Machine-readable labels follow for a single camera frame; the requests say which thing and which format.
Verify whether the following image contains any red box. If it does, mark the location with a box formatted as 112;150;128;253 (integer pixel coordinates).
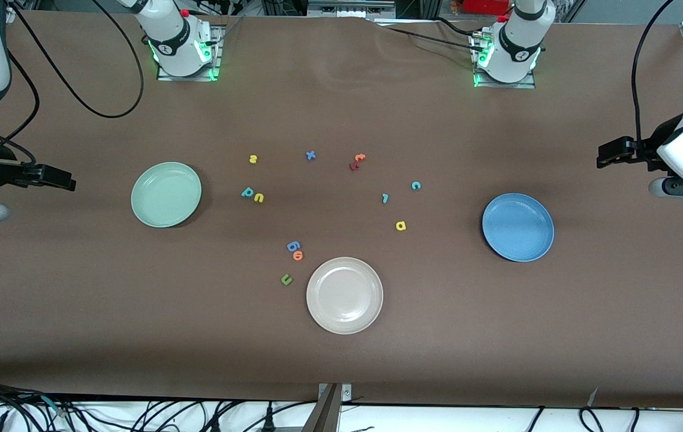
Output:
462;0;513;16

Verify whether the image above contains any grey metal rack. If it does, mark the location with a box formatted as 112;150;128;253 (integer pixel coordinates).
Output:
307;0;396;19

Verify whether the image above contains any aluminium profile bar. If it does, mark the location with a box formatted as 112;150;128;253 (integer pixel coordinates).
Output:
301;384;342;432

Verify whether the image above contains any beige plate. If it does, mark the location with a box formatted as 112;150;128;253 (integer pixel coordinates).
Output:
306;257;384;335

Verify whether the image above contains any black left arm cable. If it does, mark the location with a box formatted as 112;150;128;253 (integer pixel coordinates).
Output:
630;0;683;145

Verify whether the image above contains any green cable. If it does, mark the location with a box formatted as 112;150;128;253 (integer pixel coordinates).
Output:
40;395;72;418

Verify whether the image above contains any small metal bracket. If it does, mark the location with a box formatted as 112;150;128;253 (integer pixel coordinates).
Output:
318;383;353;404

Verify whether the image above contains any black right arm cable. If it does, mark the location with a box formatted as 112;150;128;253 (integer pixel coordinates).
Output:
0;0;145;166

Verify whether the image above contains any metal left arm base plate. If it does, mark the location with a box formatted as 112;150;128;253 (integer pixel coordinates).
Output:
473;33;537;89

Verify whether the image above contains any brown table cover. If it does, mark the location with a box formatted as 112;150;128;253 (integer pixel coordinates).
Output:
0;9;683;410

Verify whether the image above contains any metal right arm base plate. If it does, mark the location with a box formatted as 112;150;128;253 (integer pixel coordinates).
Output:
157;27;222;82

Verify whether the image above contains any green plate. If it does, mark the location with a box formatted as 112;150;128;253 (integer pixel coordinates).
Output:
131;161;203;229

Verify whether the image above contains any blue plate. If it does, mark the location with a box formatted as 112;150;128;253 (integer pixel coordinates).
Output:
482;193;555;263

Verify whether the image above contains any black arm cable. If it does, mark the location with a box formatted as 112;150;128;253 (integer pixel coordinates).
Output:
630;0;683;145
0;0;145;166

